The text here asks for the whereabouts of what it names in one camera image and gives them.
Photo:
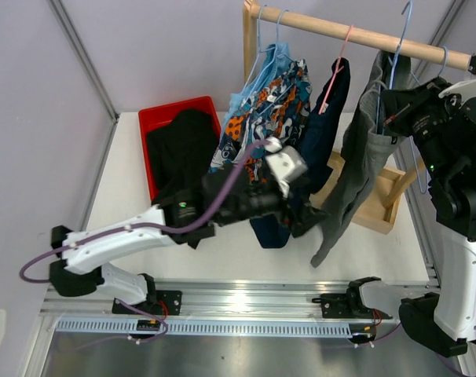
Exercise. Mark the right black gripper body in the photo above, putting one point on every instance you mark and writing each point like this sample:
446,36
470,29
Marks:
427,116

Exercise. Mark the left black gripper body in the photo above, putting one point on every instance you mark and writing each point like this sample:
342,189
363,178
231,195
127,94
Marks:
294,221

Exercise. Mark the grey shorts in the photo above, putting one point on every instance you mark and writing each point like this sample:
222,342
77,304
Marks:
364,151

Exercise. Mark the pink hanger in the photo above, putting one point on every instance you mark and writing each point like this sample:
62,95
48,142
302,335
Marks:
337,69

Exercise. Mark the navy blue shorts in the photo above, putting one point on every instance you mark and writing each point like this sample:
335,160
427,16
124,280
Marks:
315,148

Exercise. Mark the blue hanger of grey shorts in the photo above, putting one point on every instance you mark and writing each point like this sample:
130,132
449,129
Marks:
408,10

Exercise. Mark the colourful patterned shorts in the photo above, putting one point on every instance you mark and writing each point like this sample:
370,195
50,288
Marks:
279,110

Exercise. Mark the black shorts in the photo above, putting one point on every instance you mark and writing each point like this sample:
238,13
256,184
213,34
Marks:
180,154

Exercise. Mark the blue hanger of patterned shorts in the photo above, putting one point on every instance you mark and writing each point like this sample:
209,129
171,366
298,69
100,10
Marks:
279,35

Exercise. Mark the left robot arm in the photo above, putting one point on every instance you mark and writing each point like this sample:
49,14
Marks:
84,259

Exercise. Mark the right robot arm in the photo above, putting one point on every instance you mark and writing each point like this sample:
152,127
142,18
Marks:
446,322

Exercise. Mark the light blue shorts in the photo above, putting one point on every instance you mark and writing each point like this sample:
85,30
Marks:
236,99

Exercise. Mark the red plastic bin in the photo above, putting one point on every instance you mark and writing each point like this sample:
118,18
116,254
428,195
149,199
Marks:
154,118

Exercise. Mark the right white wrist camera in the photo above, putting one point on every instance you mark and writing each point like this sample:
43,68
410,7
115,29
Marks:
465,89

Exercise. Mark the right aluminium corner post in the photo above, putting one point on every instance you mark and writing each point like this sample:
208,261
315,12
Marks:
450,18

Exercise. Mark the aluminium corner post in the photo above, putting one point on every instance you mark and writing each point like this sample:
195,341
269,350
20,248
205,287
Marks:
450,18
78,47

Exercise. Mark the aluminium mounting rail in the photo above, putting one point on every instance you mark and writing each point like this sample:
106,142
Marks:
213,300

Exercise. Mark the perforated cable duct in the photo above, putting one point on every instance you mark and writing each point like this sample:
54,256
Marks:
310,329

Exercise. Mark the left aluminium corner post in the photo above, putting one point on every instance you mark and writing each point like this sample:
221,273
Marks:
78,47

